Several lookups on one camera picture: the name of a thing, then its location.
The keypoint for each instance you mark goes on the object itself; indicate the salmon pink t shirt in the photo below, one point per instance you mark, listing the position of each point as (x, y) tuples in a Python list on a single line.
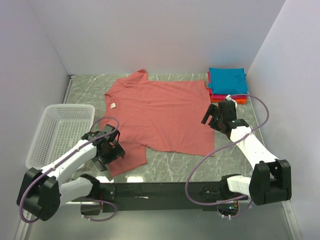
[(165, 116)]

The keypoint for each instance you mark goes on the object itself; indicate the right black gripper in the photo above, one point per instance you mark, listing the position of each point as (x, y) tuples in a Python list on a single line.
[(212, 110)]

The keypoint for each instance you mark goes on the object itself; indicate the folded orange t shirt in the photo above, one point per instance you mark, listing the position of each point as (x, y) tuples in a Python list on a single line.
[(215, 98)]

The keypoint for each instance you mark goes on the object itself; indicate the aluminium frame rail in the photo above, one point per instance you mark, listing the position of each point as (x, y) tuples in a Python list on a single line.
[(267, 222)]

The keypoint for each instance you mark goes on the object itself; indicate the white plastic basket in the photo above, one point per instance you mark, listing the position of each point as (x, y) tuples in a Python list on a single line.
[(60, 128)]

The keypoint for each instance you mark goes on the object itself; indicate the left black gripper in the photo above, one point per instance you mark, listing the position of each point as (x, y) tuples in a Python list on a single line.
[(117, 151)]

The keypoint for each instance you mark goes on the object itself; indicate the folded magenta t shirt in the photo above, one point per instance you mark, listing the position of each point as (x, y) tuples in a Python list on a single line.
[(220, 96)]

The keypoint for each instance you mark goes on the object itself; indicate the black base beam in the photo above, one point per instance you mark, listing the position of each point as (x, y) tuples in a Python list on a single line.
[(149, 196)]

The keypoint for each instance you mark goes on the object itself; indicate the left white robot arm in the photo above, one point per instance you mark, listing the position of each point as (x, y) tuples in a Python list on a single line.
[(44, 190)]

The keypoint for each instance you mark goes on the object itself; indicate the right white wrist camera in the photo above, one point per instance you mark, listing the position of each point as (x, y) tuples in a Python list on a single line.
[(229, 98)]

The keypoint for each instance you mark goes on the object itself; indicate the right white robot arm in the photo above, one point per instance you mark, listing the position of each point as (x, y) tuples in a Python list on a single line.
[(270, 181)]

